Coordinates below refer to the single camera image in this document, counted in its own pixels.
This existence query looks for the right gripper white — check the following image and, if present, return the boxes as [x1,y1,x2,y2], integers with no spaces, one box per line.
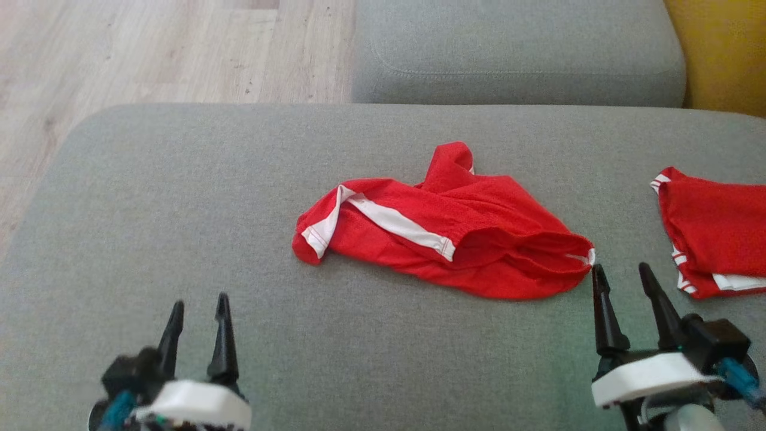
[590,262,721,431]

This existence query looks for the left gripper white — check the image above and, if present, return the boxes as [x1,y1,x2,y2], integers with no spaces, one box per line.
[133,292,253,431]

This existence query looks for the red Bulls basketball jersey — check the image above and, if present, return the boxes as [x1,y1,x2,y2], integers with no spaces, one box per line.
[651,166,766,301]

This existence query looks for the red shorts with white stripe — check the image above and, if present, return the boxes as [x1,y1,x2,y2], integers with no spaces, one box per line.
[291,141,597,302]

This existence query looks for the large grey sofa chaise cushion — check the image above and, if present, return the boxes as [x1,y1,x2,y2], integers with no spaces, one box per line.
[0,103,766,431]

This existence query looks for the yellow sofa back cushion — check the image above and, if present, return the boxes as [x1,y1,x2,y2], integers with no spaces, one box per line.
[662,0,766,119]

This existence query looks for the grey sofa seat cushion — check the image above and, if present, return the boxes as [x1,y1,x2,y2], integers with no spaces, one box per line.
[351,0,688,109]

